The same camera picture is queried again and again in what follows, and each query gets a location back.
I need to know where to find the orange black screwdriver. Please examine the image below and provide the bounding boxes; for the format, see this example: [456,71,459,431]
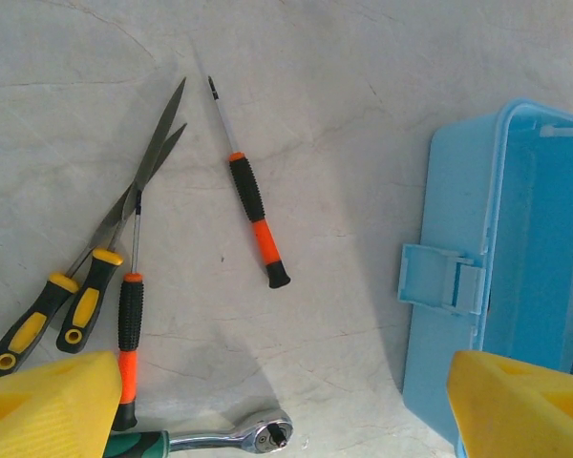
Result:
[205,74,292,291]
[110,189,146,432]

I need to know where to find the green handled ratchet wrench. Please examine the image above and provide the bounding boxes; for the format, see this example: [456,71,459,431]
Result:
[105,407,294,458]

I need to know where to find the light blue plastic toolbox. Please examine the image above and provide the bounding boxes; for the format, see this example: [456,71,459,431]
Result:
[396,97,573,458]

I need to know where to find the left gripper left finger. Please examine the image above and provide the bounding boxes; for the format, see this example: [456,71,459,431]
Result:
[0,350,124,458]

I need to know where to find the yellow black handled file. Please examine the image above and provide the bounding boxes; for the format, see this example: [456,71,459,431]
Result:
[55,75,188,355]
[0,121,189,380]

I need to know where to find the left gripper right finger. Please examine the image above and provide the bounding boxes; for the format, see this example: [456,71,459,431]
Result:
[446,349,573,458]

